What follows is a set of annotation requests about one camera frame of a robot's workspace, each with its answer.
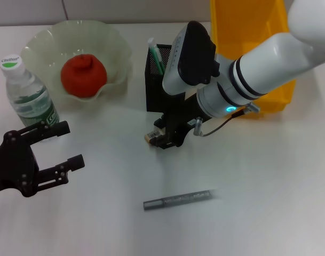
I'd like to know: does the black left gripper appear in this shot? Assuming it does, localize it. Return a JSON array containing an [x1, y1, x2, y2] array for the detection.
[[0, 120, 85, 198]]

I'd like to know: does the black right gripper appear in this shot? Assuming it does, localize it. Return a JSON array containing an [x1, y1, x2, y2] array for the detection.
[[150, 93, 212, 150]]

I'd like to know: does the beige eraser with barcode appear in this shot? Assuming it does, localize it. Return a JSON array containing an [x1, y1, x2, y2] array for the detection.
[[144, 129, 164, 146]]

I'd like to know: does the clear water bottle green label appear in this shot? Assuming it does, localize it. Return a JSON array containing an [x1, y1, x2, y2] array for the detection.
[[0, 54, 62, 143]]

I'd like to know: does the grey glitter marker pen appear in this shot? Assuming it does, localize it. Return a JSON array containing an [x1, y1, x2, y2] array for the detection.
[[142, 189, 213, 212]]

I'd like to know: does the red round fruit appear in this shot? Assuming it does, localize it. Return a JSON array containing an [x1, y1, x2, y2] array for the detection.
[[60, 53, 108, 98]]

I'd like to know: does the green pen white tip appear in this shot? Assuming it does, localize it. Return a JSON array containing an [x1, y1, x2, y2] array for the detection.
[[147, 37, 167, 76]]

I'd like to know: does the black mesh pen holder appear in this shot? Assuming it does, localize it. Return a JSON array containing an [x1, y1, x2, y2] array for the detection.
[[145, 43, 188, 113]]

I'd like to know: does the pale green glass fruit plate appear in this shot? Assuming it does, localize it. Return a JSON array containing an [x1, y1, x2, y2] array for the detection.
[[20, 20, 133, 110]]

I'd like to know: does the yellow plastic bin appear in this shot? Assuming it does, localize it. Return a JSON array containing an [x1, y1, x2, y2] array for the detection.
[[209, 0, 298, 118]]

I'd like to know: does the right gripper cable with plug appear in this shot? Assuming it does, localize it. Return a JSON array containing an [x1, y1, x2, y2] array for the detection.
[[193, 102, 260, 137]]

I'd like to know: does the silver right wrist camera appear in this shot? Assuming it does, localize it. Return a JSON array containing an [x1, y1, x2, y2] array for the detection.
[[162, 21, 221, 95]]

